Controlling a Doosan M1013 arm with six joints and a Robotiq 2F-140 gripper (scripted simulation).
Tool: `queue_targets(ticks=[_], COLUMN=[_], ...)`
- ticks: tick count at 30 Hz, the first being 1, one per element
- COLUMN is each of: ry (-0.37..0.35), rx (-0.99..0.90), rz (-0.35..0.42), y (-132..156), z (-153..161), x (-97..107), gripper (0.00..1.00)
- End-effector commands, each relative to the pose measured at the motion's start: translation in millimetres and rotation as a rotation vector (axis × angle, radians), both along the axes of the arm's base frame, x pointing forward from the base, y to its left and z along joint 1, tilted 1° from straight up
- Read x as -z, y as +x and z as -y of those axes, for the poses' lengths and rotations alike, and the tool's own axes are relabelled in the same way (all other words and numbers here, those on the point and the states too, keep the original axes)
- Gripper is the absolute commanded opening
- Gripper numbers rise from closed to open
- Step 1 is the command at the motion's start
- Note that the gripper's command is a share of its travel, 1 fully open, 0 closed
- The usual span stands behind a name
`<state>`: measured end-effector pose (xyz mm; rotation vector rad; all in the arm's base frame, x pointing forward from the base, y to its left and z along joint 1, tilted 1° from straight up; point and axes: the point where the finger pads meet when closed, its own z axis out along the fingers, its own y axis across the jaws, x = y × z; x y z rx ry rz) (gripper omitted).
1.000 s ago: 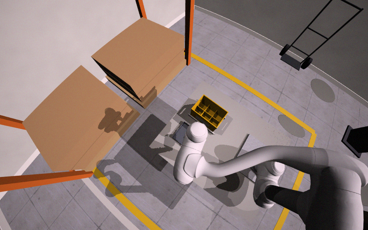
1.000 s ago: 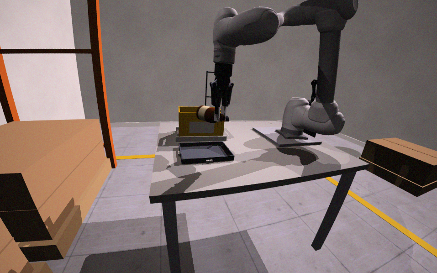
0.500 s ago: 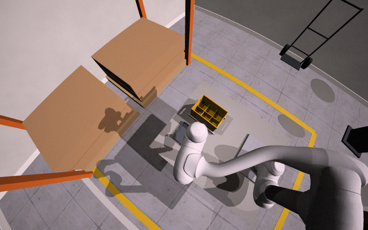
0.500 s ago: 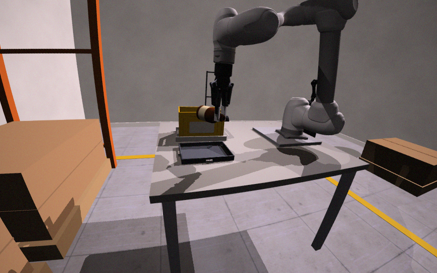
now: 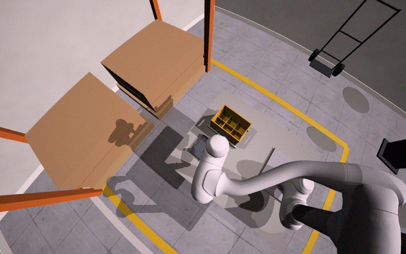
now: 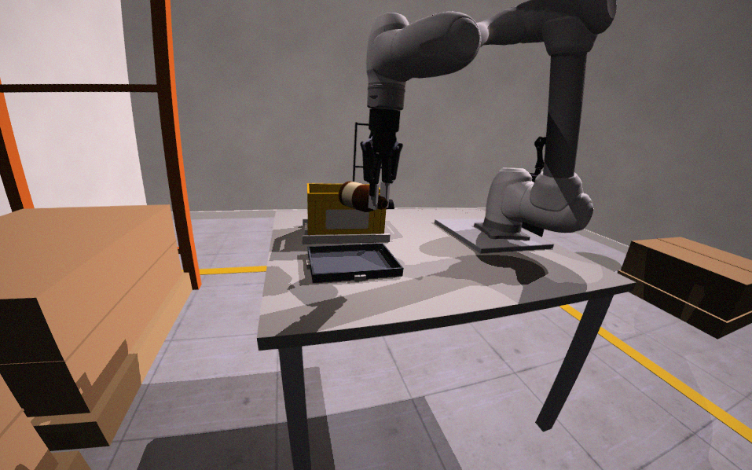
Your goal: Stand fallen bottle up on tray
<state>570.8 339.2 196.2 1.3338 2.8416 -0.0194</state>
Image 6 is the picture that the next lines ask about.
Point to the dark olive open-top crate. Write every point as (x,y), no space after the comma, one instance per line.
(327,216)

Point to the brown glass bottle with cream label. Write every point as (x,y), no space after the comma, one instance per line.
(356,196)

